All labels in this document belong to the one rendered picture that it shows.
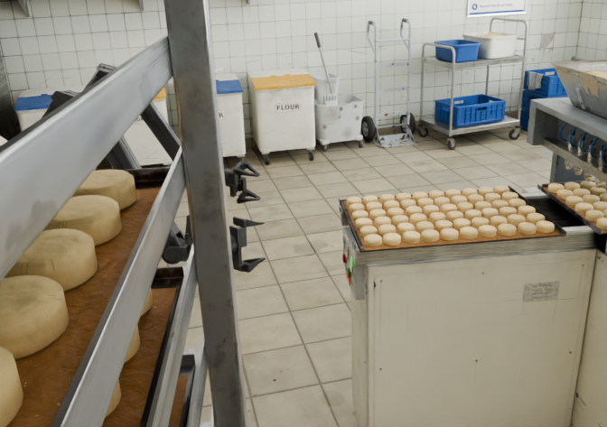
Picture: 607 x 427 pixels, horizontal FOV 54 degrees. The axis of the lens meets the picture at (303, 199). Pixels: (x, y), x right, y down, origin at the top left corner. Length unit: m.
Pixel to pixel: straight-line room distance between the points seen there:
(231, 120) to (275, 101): 0.41
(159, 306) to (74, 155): 0.28
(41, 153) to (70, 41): 5.59
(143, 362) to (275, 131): 4.93
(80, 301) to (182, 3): 0.24
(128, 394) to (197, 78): 0.23
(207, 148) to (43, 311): 0.23
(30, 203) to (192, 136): 0.30
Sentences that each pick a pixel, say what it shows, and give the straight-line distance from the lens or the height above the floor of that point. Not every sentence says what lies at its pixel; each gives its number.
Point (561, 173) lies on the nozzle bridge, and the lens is 2.41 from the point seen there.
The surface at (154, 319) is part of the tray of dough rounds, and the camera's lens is 0.48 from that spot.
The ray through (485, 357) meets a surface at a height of 0.49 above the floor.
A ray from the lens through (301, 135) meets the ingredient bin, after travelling 5.39.
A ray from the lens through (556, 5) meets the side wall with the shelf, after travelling 7.05.
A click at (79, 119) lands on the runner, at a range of 0.25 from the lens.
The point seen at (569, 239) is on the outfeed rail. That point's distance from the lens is 1.93.
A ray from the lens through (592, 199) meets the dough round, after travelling 2.12.
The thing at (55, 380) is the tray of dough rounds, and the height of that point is 1.49.
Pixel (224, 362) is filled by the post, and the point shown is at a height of 1.31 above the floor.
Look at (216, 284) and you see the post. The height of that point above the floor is 1.39.
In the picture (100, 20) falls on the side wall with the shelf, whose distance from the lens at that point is 5.75.
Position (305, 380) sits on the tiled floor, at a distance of 2.68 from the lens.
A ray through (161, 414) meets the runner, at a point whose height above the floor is 1.41.
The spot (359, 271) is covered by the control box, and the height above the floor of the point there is 0.80.
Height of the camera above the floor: 1.65
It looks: 21 degrees down
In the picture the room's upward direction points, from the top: 3 degrees counter-clockwise
